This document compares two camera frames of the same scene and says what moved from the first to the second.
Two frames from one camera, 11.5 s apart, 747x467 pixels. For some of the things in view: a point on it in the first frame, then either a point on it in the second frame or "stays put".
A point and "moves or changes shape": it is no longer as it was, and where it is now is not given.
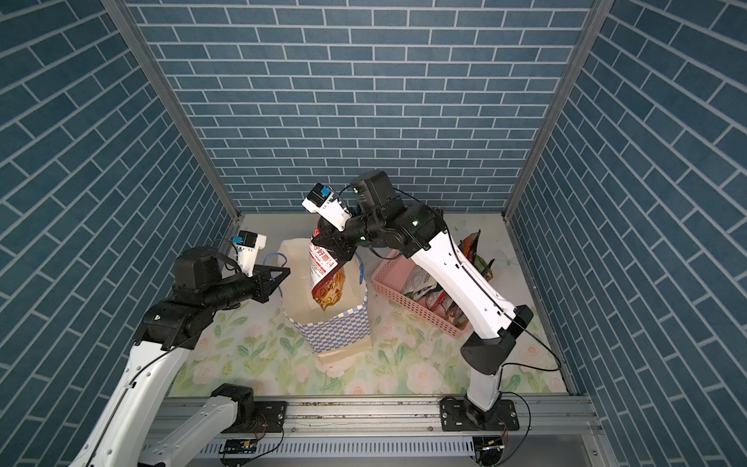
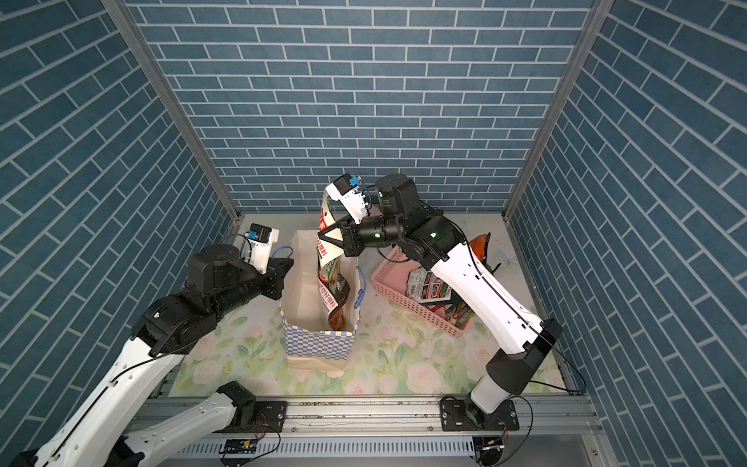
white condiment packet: x=419 y=282 to x=333 y=283
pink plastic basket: x=390 y=276 stays put
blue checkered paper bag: x=338 y=332 moves or changes shape
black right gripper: x=338 y=241 stays put
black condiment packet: x=439 y=299 to x=425 y=287
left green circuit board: x=238 y=447 stays put
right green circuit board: x=488 y=449 stays put
